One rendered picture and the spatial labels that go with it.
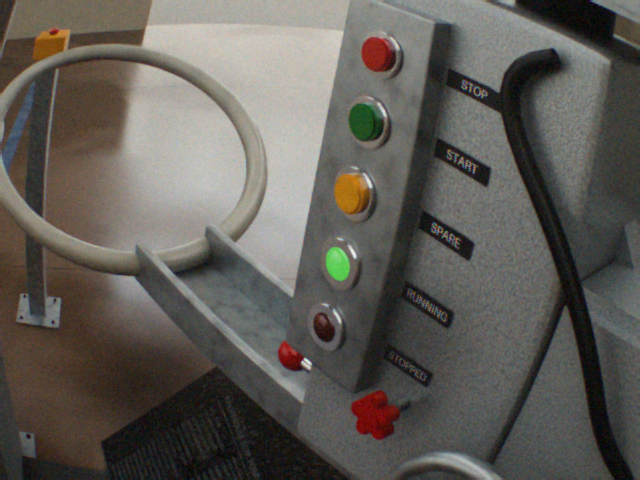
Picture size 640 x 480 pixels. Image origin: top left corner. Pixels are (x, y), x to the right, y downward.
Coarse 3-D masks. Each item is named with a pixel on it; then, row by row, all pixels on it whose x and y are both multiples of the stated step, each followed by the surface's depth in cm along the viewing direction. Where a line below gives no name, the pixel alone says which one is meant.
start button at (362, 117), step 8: (360, 104) 52; (368, 104) 52; (352, 112) 52; (360, 112) 52; (368, 112) 51; (376, 112) 51; (352, 120) 52; (360, 120) 52; (368, 120) 51; (376, 120) 51; (352, 128) 53; (360, 128) 52; (368, 128) 52; (376, 128) 51; (360, 136) 52; (368, 136) 52; (376, 136) 52
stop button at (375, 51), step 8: (368, 40) 50; (376, 40) 49; (384, 40) 49; (368, 48) 50; (376, 48) 49; (384, 48) 49; (368, 56) 50; (376, 56) 50; (384, 56) 49; (392, 56) 49; (368, 64) 50; (376, 64) 50; (384, 64) 49
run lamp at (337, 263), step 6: (330, 252) 57; (336, 252) 56; (342, 252) 56; (330, 258) 57; (336, 258) 56; (342, 258) 56; (330, 264) 57; (336, 264) 56; (342, 264) 56; (348, 264) 56; (330, 270) 57; (336, 270) 56; (342, 270) 56; (348, 270) 56; (336, 276) 57; (342, 276) 56
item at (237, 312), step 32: (224, 256) 99; (160, 288) 91; (192, 288) 96; (224, 288) 98; (256, 288) 95; (288, 288) 92; (192, 320) 87; (224, 320) 92; (256, 320) 93; (288, 320) 92; (224, 352) 83; (256, 352) 88; (256, 384) 80; (288, 384) 77; (288, 416) 77
